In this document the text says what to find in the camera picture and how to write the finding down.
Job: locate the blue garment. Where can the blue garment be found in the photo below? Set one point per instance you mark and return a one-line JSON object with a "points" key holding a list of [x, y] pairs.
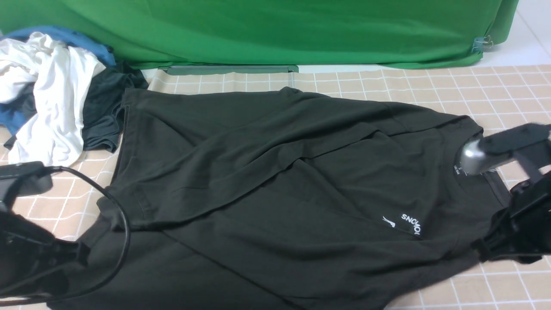
{"points": [[64, 38]]}

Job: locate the gray metal bar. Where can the gray metal bar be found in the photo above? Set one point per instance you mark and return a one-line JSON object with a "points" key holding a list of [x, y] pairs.
{"points": [[200, 70]]}

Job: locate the teal binder clip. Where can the teal binder clip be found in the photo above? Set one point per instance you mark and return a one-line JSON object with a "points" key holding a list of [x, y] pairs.
{"points": [[482, 43]]}

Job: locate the dark teal garment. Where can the dark teal garment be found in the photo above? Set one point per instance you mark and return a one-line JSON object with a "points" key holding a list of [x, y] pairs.
{"points": [[103, 114]]}

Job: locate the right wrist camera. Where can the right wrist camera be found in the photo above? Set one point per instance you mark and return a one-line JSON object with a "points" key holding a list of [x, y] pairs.
{"points": [[528, 144]]}

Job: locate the green backdrop cloth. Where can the green backdrop cloth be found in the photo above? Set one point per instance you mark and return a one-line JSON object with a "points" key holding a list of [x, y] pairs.
{"points": [[405, 34]]}

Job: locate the gray long-sleeve top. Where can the gray long-sleeve top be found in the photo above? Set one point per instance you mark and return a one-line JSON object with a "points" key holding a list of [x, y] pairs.
{"points": [[288, 200]]}

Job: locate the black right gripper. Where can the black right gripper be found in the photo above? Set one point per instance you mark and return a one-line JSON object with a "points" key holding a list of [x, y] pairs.
{"points": [[522, 231]]}

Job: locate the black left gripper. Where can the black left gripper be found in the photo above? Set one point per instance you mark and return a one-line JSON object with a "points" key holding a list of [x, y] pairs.
{"points": [[33, 262]]}

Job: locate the white garment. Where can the white garment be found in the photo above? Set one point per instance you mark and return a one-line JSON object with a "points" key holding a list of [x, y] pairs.
{"points": [[53, 134]]}

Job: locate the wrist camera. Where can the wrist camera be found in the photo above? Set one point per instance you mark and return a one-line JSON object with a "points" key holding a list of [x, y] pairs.
{"points": [[23, 179], [528, 144]]}

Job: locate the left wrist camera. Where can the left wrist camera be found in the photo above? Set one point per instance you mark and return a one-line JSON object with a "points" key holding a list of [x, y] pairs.
{"points": [[23, 179]]}

